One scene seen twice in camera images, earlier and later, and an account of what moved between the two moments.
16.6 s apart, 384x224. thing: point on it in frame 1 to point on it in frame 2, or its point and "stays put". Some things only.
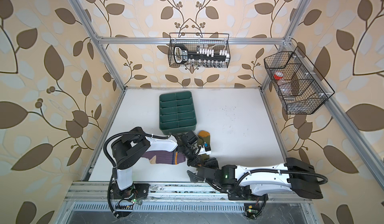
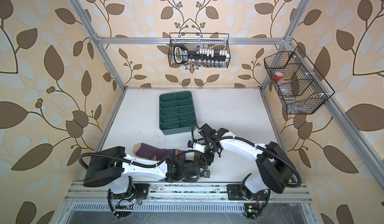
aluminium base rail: [102, 192] stays put
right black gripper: [210, 162] to [205, 159]
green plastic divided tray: [176, 112] stays put
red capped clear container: [278, 76] stays put
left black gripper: [195, 163] to [191, 180]
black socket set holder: [204, 56] stays put
